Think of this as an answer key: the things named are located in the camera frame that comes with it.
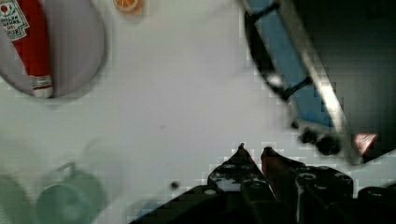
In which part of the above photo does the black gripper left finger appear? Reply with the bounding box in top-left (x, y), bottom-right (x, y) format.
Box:
top-left (207, 143), bottom-right (266, 191)

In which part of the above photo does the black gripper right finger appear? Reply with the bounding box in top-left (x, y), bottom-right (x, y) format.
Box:
top-left (261, 147), bottom-right (353, 215)

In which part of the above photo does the black toaster oven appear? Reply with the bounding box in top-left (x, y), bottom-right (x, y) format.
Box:
top-left (240, 0), bottom-right (396, 164)

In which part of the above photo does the green measuring cup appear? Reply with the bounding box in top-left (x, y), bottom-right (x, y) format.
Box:
top-left (35, 162), bottom-right (106, 224)

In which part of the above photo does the orange slice toy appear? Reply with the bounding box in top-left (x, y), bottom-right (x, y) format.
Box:
top-left (113, 0), bottom-right (143, 13)

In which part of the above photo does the grey round plate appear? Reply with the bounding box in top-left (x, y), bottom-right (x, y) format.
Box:
top-left (1, 0), bottom-right (106, 98)

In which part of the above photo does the red ketchup bottle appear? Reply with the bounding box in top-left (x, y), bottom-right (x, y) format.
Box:
top-left (1, 0), bottom-right (53, 98)

